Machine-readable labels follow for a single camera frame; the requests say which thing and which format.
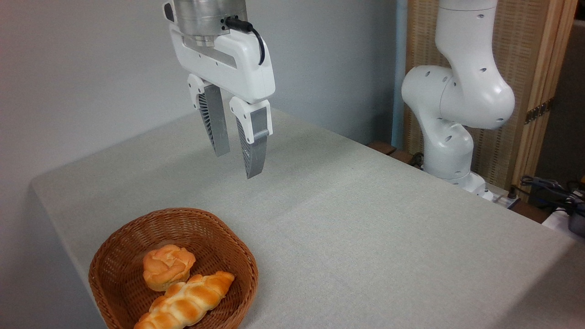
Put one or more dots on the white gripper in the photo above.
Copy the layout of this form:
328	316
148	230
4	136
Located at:
237	68

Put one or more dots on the round orange bread bun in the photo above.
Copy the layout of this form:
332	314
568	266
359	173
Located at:
167	267

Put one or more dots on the braided bread loaf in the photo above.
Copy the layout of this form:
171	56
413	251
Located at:
187	301

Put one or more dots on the brown wicker basket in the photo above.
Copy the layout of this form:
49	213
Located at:
183	228

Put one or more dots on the grey tablecloth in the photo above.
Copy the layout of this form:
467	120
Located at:
365	251

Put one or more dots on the bamboo folding screen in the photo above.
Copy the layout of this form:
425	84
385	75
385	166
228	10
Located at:
521	45

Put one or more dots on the metal screen hinge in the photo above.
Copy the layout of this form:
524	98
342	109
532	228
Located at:
538	112

